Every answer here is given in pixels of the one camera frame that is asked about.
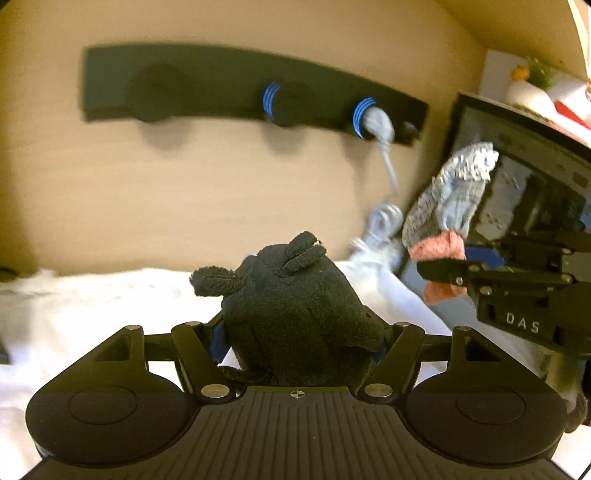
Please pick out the red paper item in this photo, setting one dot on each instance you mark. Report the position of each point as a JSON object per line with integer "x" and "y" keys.
{"x": 572, "y": 113}

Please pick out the black plush toy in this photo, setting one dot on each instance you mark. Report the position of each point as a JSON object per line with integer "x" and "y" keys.
{"x": 295, "y": 309}

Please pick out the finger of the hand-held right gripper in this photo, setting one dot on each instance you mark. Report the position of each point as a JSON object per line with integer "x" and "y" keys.
{"x": 482, "y": 257}
{"x": 443, "y": 270}

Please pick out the white pot with flowers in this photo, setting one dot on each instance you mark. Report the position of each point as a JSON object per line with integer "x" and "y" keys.
{"x": 531, "y": 90}

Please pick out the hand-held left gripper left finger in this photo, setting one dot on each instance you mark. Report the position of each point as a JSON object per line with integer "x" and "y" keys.
{"x": 217, "y": 344}

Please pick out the black framed screen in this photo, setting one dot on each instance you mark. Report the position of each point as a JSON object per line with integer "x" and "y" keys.
{"x": 531, "y": 194}

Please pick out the white fringed blanket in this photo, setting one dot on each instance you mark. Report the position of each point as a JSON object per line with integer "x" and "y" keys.
{"x": 115, "y": 304}

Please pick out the black wall hook rack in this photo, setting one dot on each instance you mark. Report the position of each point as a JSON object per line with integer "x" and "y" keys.
{"x": 207, "y": 87}

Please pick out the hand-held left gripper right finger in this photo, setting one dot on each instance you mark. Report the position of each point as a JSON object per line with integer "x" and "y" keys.
{"x": 397, "y": 355}

